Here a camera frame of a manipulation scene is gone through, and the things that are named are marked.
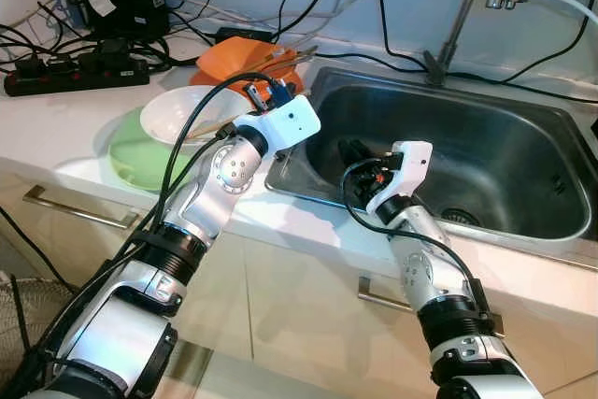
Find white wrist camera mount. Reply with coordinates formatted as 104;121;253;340
245;94;322;155
366;140;434;217

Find white sink base cabinet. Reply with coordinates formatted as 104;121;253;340
0;170;598;399

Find large black power adapter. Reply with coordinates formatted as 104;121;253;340
79;0;171;40

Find short silver cabinet handle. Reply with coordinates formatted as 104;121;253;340
358;278;421;314

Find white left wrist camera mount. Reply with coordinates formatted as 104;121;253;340
245;94;322;155

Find black power strip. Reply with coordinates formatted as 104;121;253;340
3;51;150;98

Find white bowl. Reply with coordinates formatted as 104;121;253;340
140;85;253;148

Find long silver cabinet handle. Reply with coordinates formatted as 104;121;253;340
23;184;150;232

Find brown metal utensil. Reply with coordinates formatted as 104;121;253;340
245;51;305;78
250;44;320;73

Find stainless steel sink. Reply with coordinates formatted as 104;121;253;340
264;64;598;269

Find green plate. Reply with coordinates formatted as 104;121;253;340
107;107;211;192

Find small black power brick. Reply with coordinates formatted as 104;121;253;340
215;27;278;45

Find grey floor fan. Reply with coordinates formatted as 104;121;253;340
0;273;57;391

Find sink drain strainer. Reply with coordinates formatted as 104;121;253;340
439;207;482;229

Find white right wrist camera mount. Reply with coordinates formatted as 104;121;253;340
366;140;434;217

